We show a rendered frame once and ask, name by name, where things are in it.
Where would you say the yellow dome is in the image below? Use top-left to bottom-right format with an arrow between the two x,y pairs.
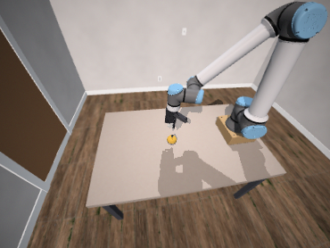
167,135 -> 177,144

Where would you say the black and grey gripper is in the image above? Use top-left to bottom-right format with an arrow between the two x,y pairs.
165,106 -> 177,130

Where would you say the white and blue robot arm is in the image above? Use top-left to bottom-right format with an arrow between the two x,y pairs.
167,1 -> 327,139

